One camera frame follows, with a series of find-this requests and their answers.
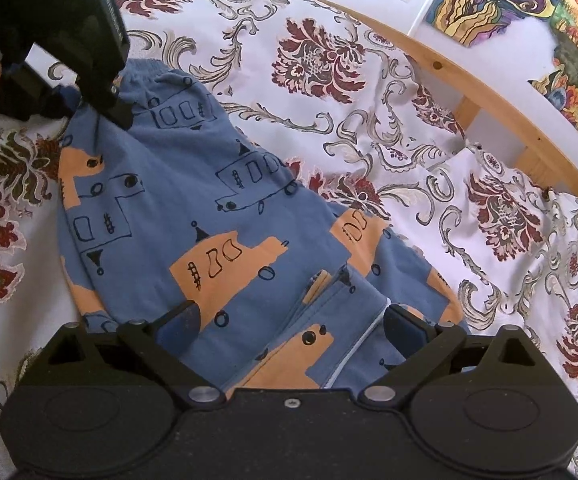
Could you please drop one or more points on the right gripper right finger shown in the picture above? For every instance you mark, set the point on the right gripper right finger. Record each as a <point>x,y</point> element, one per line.
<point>428,350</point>

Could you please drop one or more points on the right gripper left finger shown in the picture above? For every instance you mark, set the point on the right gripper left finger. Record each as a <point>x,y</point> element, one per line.
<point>160,343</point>

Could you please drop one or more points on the blue patterned child pants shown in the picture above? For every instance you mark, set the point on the blue patterned child pants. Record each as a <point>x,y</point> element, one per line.
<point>291,289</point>

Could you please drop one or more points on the floral white bedsheet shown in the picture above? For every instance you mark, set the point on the floral white bedsheet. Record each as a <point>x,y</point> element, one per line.
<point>345,110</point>

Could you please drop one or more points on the wooden bed frame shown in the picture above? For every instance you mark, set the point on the wooden bed frame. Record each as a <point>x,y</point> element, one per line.
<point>494,77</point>

